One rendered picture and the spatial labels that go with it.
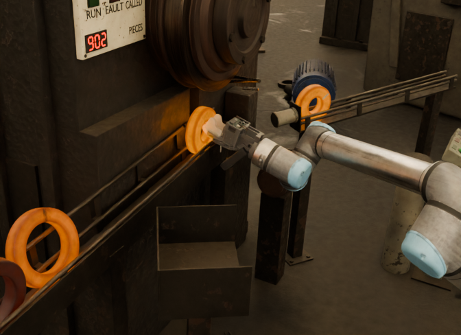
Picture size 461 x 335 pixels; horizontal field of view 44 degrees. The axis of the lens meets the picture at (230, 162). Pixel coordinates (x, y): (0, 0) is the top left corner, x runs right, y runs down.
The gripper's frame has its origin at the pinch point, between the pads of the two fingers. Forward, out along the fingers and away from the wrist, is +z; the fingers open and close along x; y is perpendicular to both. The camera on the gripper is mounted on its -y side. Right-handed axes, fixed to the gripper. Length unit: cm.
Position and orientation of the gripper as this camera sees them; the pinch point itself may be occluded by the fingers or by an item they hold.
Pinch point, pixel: (202, 125)
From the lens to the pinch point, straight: 181.5
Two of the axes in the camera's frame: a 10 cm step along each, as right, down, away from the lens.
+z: -8.3, -4.8, 2.7
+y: 2.9, -7.9, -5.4
